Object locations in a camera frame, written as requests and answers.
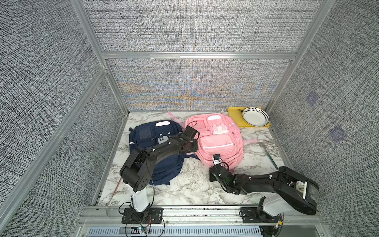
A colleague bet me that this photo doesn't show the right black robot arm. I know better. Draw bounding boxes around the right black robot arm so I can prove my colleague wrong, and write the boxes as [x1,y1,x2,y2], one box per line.
[209,154,319,223]

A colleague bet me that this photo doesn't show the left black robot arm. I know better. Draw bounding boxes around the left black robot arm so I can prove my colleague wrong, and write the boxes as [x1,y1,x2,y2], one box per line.
[119,125,200,213]

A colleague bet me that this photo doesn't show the green pen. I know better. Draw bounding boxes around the green pen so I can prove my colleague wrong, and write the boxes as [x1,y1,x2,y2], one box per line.
[261,143,279,170]

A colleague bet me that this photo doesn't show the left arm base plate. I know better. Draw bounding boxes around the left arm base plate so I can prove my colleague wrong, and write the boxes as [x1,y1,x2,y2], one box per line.
[121,207,164,224]

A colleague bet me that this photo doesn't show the navy blue backpack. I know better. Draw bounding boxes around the navy blue backpack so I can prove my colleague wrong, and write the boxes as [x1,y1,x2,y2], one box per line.
[119,120,200,192]

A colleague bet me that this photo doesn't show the pink backpack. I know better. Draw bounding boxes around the pink backpack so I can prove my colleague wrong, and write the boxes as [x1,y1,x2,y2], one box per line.
[168,112,258,169]

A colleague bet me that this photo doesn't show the pink pencil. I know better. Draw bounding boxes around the pink pencil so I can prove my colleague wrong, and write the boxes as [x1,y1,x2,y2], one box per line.
[110,177,122,200]

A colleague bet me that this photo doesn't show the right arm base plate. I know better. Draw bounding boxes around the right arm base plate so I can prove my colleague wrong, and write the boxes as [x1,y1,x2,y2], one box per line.
[239,207,281,224]

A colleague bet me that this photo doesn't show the yellow tray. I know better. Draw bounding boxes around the yellow tray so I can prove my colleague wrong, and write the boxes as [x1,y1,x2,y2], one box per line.
[228,107,271,128]

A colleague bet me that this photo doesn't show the white dotted bowl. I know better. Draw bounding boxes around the white dotted bowl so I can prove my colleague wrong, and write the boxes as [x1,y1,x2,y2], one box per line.
[242,107,269,126]

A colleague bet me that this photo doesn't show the white vented cable duct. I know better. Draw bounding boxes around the white vented cable duct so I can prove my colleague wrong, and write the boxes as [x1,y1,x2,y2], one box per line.
[87,225,263,237]

